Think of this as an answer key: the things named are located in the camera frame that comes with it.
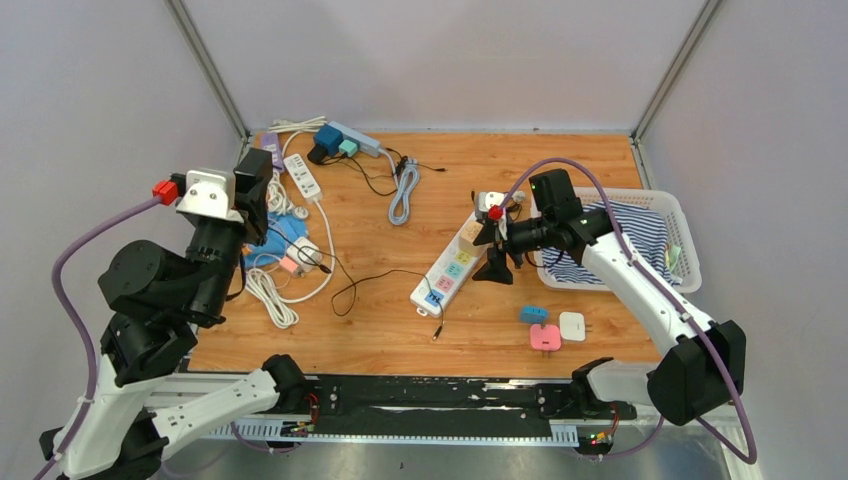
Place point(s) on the white square charger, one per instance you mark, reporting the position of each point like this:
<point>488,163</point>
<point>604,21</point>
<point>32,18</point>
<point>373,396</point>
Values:
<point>572,326</point>

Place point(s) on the white plastic basket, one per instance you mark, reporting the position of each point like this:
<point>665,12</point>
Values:
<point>662,212</point>

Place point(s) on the purple power strip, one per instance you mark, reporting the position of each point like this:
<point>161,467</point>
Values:
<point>269,141</point>

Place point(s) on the striped blue white cloth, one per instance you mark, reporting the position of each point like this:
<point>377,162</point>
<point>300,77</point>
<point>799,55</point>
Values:
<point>636,232</point>

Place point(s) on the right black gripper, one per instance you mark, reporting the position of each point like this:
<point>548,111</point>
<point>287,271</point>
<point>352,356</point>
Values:
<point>495,268</point>

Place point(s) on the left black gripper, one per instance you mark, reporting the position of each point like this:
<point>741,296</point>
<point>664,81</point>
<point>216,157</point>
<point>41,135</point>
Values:
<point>253,207</point>

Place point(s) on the light blue power strip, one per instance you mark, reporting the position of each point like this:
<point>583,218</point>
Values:
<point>367,144</point>

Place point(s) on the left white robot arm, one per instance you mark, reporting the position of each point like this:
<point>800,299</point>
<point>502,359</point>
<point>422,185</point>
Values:
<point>157,299</point>

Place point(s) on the black mounting rail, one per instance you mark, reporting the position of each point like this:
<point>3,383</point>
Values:
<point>459,407</point>

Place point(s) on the white power strip with cord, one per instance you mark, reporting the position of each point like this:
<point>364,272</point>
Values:
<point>303,178</point>

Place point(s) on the dark blue cube adapter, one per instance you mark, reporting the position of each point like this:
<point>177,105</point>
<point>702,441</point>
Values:
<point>329,139</point>

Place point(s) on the white cube adapter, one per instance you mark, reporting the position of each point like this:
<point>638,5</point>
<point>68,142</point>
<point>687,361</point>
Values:
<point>305,253</point>

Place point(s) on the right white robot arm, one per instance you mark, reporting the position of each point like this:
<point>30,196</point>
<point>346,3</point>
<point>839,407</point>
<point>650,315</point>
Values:
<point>703,361</point>

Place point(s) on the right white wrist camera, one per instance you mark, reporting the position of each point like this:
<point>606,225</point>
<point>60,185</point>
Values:
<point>484,202</point>

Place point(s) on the white power strip blue USB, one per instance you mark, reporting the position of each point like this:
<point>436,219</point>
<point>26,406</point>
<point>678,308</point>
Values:
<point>448,273</point>

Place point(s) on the wooden cube adapter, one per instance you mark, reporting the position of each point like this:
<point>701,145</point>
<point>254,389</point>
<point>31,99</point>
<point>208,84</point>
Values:
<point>472,237</point>

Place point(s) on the small blue charger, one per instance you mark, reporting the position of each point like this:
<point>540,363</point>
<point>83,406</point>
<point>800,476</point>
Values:
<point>533,315</point>

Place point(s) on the pink square charger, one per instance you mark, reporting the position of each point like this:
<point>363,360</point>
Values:
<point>545,337</point>

